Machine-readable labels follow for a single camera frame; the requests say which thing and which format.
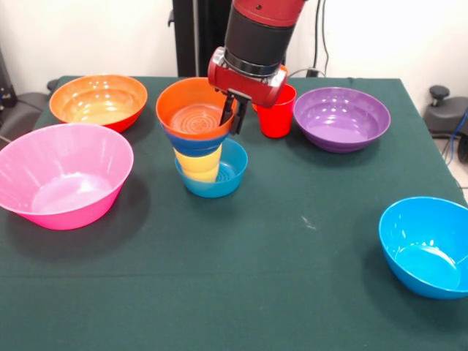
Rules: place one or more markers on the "red cup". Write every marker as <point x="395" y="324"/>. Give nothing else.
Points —
<point x="276" y="120"/>

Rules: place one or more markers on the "small dark blue bowl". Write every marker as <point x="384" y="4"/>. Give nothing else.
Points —
<point x="197" y="146"/>

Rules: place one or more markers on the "large light blue bowl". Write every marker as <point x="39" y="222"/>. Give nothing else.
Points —
<point x="420" y="248"/>

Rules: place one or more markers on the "purple bowl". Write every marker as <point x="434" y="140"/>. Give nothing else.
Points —
<point x="342" y="124"/>

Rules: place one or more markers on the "dark green table cloth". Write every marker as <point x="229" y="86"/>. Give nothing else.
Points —
<point x="234" y="256"/>

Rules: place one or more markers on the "orange cup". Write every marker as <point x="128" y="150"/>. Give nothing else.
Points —
<point x="253" y="107"/>

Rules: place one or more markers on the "small light blue bowl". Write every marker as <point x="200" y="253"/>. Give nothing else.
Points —
<point x="215" y="190"/>

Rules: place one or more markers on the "large pink bowl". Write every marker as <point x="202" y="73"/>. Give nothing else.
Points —
<point x="73" y="197"/>

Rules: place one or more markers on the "small orange bowl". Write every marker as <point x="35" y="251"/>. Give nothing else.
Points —
<point x="183" y="106"/>

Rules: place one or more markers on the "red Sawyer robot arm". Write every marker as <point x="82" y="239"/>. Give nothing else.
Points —
<point x="259" y="33"/>

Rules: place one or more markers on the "large orange bowl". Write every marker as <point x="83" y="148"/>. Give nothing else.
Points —
<point x="98" y="102"/>

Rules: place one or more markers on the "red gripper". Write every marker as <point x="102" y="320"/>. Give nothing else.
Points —
<point x="245" y="86"/>

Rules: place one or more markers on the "yellow cup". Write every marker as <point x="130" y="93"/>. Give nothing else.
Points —
<point x="201" y="168"/>

